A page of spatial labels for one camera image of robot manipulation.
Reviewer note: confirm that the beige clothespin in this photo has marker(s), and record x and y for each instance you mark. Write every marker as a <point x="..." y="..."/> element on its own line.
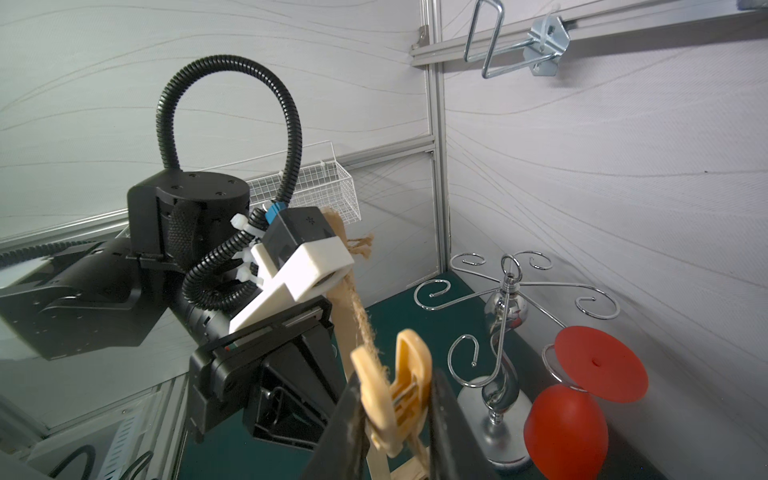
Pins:
<point x="396" y="410"/>

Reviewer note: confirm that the red plastic wine glass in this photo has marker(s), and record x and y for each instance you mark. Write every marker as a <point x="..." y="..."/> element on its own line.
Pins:
<point x="566" y="433"/>

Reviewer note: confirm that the white wire basket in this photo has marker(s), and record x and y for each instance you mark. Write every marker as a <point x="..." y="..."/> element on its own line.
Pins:
<point x="322" y="182"/>

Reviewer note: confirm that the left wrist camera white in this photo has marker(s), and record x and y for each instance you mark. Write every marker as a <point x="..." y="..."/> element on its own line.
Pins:
<point x="299" y="258"/>

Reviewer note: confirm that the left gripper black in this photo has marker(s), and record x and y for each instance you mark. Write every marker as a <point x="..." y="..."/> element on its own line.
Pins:
<point x="281" y="374"/>

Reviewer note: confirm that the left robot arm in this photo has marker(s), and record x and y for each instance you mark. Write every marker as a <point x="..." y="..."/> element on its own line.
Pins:
<point x="90" y="296"/>

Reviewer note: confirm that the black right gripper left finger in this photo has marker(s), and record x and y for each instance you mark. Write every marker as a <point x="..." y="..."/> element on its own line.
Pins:
<point x="343" y="447"/>

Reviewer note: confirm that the wooden string rack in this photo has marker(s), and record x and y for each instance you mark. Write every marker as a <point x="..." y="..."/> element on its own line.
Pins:
<point x="352" y="330"/>

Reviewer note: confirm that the metal rail with hooks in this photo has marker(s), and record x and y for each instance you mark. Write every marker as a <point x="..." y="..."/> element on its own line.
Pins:
<point x="539" y="42"/>

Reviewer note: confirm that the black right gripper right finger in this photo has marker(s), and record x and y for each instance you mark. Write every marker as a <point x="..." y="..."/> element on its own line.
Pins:
<point x="454" y="451"/>

